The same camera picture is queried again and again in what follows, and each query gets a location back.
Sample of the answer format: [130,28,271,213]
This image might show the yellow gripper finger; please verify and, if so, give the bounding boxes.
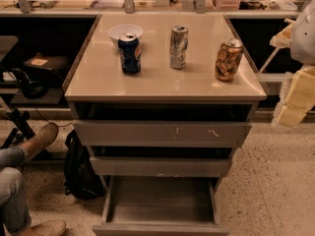
[270,24,293,48]
[272,65,315,128]

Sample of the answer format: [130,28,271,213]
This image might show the orange soda can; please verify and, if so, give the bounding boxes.
[215,38,243,82]

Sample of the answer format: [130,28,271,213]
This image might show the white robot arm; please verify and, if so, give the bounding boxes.
[270,0,315,131]

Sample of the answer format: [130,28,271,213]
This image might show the silver tall can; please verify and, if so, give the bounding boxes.
[169,25,188,69]

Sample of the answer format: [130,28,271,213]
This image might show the grey drawer cabinet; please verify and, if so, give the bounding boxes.
[65,12,266,236]

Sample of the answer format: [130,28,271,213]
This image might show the blue Pepsi can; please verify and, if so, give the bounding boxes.
[118,33,141,74]

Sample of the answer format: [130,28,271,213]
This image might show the bottom drawer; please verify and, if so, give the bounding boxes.
[93,176,228,236]

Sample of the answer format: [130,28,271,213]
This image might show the drawer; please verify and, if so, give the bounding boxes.
[91,147,231,177]
[93,176,228,236]
[74,104,251,148]

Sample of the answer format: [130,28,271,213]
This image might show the top drawer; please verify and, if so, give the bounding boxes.
[74,104,251,148]

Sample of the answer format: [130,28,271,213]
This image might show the middle drawer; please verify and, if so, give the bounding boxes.
[91,147,231,177]

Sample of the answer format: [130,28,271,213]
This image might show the white stick with tip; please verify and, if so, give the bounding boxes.
[259,18,295,74]

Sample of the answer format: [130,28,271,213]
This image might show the white bowl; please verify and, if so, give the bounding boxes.
[108,24,143,47]

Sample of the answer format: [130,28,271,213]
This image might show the dark box with label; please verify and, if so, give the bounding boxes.
[24,52,71,79]

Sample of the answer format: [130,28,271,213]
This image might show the black backpack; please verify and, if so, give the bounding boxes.
[64,130,105,201]

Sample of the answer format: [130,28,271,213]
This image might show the black headphones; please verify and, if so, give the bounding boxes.
[13,68,48,99]

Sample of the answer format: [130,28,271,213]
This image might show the tan shoe upper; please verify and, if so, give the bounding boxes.
[20,123,58,161]

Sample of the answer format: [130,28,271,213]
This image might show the tan shoe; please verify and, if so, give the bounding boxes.
[20,123,58,161]
[17,219,66,236]

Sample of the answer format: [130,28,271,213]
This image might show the black tripod stand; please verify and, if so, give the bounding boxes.
[0,97,34,148]

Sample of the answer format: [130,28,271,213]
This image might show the tan shoe lower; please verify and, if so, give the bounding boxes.
[17,219,66,236]

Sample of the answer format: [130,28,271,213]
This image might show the person's leg in jeans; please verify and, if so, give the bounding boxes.
[0,147,32,236]

